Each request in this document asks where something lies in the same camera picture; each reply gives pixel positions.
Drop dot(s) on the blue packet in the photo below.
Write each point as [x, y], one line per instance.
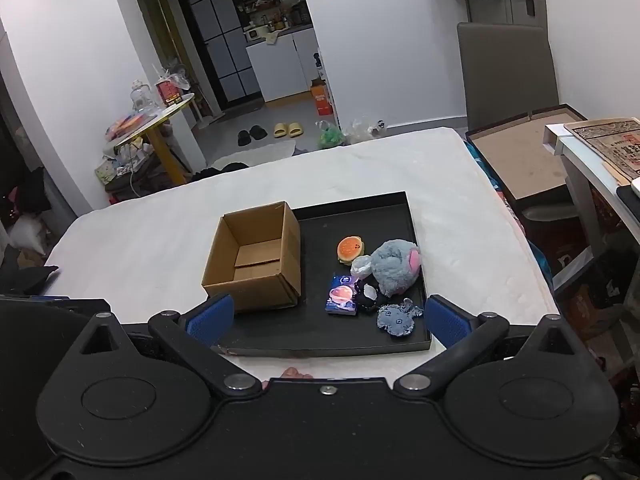
[341, 295]

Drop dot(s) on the black tray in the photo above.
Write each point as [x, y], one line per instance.
[320, 240]

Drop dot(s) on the orange box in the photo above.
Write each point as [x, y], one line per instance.
[322, 100]

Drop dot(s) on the black and white soft toy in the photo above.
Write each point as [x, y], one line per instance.
[372, 300]

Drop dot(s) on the brown cardboard box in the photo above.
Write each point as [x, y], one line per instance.
[260, 290]

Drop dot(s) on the clear plastic bag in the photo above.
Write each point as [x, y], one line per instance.
[362, 131]

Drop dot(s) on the grey chair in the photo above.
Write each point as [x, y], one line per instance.
[505, 75]

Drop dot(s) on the yellow slipper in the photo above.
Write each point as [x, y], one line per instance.
[295, 129]
[280, 130]

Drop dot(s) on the round yellow-legged table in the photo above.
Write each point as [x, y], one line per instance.
[165, 150]

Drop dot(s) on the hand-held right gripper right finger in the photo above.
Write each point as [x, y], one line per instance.
[447, 325]

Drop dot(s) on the flat brown framed box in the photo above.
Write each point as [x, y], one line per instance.
[525, 160]

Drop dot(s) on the white desk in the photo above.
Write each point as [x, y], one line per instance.
[580, 160]

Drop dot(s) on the watermelon slice toy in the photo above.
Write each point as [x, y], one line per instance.
[350, 249]

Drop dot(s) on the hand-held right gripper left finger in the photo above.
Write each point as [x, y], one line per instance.
[210, 317]

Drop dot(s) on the black slipper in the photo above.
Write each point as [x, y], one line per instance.
[244, 138]
[258, 132]

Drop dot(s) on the printed paper poster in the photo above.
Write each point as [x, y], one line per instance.
[610, 145]

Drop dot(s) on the black framed glass door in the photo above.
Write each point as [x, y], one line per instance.
[220, 50]

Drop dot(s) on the white floor rug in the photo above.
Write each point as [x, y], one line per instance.
[260, 152]

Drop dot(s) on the red box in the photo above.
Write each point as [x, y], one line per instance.
[168, 94]

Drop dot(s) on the green bag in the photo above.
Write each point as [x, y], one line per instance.
[330, 136]

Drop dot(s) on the glass jar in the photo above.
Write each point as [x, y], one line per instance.
[142, 97]

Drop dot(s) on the colourful round item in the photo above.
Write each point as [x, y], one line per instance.
[127, 125]

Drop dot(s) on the grey plush mouse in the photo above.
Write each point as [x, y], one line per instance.
[392, 267]

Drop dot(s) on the white cabinet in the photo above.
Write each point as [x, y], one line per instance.
[280, 67]

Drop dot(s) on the denim fabric toy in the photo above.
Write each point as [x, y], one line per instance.
[397, 317]

